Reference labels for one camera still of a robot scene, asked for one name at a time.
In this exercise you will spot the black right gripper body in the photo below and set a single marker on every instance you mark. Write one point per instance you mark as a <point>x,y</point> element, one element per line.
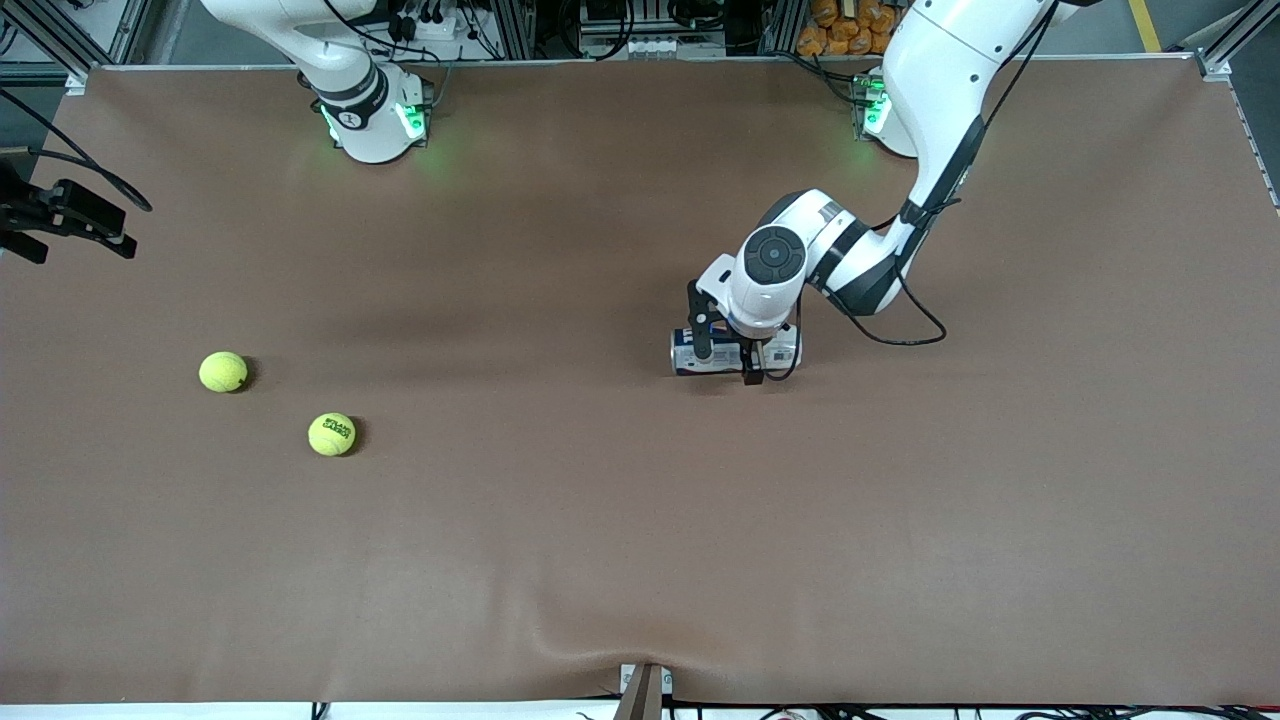
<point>22,214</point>

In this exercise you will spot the white blue tennis ball can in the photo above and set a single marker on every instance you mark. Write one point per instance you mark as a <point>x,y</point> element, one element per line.
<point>728,360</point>

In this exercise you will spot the plain yellow tennis ball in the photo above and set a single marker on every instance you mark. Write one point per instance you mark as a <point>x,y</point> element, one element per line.
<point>222,372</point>

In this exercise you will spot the yellow tennis ball black print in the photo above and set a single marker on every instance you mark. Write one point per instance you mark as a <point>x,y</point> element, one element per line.
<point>330,436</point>

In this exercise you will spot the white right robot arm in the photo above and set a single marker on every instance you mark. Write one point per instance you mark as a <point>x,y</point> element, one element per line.
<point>365,130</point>

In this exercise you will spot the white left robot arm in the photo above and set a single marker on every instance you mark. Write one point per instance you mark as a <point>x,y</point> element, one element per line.
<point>930,60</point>

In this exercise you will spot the brown table mat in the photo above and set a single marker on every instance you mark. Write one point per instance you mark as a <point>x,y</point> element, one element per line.
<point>640,520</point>

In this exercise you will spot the white connector block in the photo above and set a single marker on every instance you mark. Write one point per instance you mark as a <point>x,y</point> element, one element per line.
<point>650,46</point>

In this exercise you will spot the orange packaged snacks pile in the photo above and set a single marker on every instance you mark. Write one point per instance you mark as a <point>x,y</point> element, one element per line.
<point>840,30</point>

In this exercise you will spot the white power strip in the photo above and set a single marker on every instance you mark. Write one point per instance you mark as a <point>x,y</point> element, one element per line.
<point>440,32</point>

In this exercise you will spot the aluminium frame corner profile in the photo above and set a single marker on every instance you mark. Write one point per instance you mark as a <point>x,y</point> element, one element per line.
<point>1235,35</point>
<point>50,45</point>

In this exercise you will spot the aluminium frame upright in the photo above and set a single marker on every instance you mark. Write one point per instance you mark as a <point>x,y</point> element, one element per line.
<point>515,30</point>
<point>780,30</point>

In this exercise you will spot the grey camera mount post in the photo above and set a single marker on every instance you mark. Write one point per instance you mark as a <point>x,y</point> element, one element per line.
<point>645,700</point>

